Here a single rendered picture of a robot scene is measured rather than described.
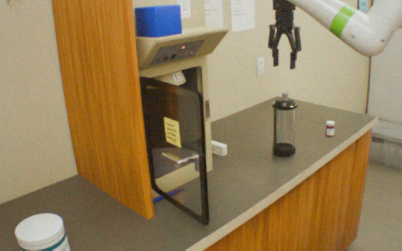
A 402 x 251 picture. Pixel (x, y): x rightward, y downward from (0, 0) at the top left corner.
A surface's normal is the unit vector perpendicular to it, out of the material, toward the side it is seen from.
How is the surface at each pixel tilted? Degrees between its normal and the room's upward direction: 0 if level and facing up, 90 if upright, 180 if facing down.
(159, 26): 90
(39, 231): 0
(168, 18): 90
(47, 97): 90
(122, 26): 90
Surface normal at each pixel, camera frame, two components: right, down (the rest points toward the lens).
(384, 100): -0.71, 0.26
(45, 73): 0.70, 0.20
